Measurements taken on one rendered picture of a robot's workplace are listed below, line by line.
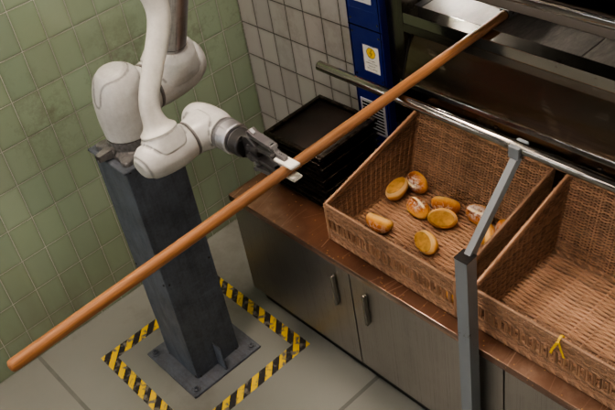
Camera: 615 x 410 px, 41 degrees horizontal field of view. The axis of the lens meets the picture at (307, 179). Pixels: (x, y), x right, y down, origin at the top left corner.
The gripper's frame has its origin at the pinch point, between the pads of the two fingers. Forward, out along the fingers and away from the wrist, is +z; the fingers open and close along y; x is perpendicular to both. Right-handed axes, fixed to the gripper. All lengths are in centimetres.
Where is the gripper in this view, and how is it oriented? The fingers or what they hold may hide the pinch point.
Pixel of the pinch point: (288, 167)
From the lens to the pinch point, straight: 209.0
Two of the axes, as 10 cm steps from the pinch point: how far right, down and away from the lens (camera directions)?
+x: -7.2, 5.1, -4.8
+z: 6.8, 3.8, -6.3
